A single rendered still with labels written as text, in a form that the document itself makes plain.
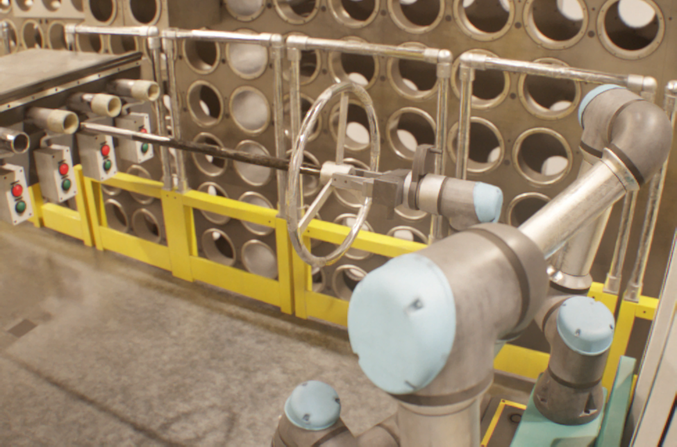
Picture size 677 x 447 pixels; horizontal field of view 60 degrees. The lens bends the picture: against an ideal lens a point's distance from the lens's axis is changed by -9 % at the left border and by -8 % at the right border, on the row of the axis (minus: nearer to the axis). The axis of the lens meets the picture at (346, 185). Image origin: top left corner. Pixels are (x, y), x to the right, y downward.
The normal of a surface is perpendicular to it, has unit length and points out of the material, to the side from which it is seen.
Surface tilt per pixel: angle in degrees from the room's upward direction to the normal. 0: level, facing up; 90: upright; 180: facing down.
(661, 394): 90
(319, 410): 25
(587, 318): 7
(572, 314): 8
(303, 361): 0
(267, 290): 90
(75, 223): 90
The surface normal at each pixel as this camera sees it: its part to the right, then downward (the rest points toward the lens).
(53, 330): 0.00, -0.91
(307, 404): 0.26, -0.70
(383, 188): -0.45, 0.18
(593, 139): -0.85, 0.07
